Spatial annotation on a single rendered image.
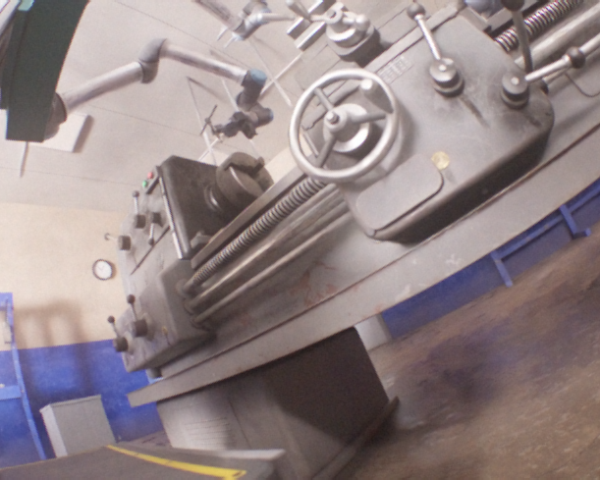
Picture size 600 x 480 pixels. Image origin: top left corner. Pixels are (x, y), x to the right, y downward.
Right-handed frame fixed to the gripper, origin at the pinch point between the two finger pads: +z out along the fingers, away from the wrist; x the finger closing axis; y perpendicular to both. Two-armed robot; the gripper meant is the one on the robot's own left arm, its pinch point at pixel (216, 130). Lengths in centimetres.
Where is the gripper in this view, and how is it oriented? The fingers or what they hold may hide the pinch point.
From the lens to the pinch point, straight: 140.1
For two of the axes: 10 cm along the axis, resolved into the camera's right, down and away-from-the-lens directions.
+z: -6.1, 4.4, -6.6
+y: -5.9, -8.1, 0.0
